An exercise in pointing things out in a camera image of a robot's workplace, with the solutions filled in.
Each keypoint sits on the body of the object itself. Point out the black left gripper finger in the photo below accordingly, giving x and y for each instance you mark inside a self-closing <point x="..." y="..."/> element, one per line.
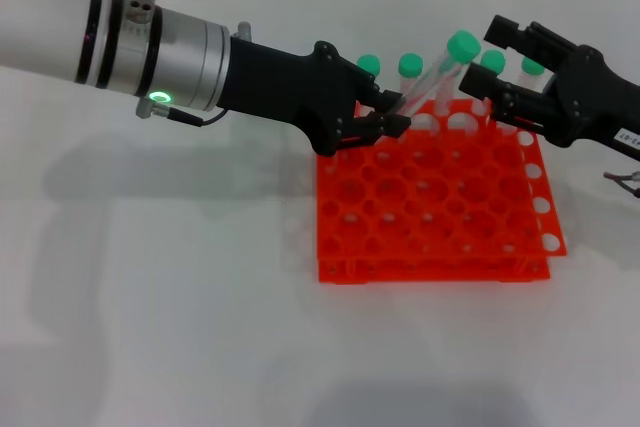
<point x="390" y="99"/>
<point x="385" y="126"/>

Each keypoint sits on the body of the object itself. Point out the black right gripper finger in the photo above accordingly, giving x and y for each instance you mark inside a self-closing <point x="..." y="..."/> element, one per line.
<point x="530" y="39"/>
<point x="505" y="97"/>

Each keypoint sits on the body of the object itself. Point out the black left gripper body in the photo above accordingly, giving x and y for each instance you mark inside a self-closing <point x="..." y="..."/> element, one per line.
<point x="290" y="87"/>

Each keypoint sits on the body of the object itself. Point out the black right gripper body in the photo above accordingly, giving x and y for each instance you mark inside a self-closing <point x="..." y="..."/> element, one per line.
<point x="595" y="107"/>

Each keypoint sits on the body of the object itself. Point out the clear test tube green cap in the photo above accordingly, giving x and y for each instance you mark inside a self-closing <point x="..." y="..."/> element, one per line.
<point x="493" y="61"/>
<point x="532" y="66"/>
<point x="369" y="65"/>
<point x="444" y="99"/>
<point x="410" y="65"/>
<point x="462" y="47"/>

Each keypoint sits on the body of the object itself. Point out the orange plastic test tube rack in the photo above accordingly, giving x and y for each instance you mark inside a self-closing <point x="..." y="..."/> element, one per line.
<point x="425" y="207"/>

